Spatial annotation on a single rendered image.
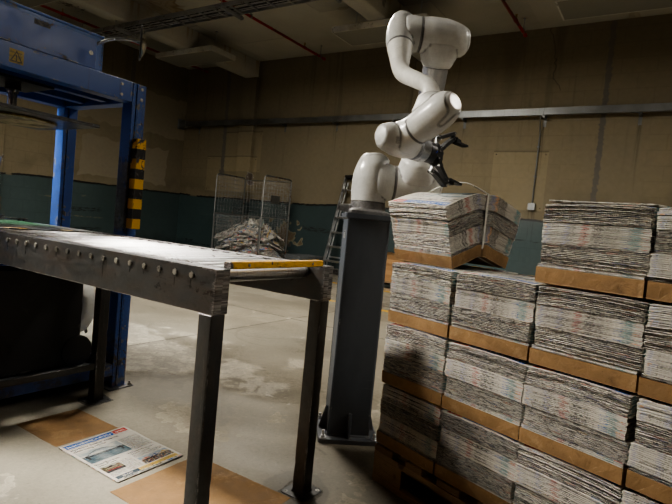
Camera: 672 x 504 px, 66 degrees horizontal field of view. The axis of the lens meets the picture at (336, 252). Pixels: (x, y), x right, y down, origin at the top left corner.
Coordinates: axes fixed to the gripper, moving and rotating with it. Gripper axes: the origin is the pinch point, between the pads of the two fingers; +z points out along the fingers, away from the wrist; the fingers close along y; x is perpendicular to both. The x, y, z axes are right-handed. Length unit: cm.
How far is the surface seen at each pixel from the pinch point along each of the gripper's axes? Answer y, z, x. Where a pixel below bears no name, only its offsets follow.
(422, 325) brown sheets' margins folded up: 60, -14, 8
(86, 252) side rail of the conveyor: 53, -112, -48
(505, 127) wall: -193, 534, -375
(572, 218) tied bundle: 20, -17, 56
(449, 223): 24.3, -16.3, 13.6
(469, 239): 28.1, -4.6, 13.7
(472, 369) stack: 69, -14, 31
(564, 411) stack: 71, -13, 61
